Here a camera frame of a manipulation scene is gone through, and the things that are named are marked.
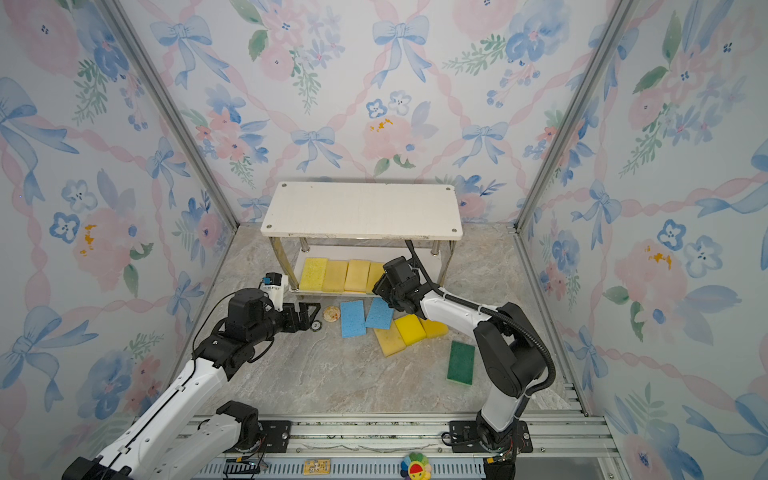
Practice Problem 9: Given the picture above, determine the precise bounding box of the bright yellow cellulose sponge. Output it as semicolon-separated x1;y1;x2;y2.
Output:
299;258;328;292

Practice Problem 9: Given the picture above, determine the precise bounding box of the aluminium right corner post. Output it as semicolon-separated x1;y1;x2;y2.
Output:
514;0;636;234

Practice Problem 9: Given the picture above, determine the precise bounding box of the blue sponge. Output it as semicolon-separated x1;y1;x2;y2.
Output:
340;300;366;338
365;297;394;330

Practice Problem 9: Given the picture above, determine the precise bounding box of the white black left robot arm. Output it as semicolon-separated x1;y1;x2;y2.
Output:
62;287;321;479

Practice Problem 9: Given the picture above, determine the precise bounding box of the yellow orange-backed sponge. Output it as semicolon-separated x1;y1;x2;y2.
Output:
344;260;371;293

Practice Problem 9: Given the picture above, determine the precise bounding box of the bright yellow foam sponge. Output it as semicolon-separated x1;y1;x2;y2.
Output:
394;314;427;346

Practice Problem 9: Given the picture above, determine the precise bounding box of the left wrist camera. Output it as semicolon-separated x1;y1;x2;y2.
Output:
259;272;286;311

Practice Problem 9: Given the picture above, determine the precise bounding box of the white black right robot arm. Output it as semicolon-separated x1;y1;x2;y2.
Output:
373;255;557;452

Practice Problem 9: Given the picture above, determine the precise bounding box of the aluminium corner post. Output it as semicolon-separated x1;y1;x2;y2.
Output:
96;1;239;230
514;0;636;234

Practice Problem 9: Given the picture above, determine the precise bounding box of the pale yellow sponge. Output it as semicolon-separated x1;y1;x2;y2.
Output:
374;327;407;357
321;260;348;293

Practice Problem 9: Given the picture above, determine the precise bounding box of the green scouring sponge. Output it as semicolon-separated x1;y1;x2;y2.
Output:
446;341;475;385

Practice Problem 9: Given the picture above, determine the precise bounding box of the colourful round toy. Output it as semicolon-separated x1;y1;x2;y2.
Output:
400;452;432;480

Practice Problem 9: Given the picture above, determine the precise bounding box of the aluminium left corner post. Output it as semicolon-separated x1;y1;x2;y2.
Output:
96;1;239;230

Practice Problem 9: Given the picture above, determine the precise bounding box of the small yellow tag board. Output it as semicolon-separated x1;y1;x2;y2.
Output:
302;459;332;476

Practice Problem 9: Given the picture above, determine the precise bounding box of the yellow green-backed sponge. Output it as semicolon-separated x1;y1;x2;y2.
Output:
366;262;384;294

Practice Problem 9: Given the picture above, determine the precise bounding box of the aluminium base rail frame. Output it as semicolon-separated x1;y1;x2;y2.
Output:
176;410;629;479

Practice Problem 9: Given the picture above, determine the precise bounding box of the white two-tier metal shelf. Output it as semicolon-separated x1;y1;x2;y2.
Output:
261;181;463;295

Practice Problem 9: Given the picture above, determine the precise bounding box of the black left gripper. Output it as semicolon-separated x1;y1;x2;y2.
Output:
249;300;320;348

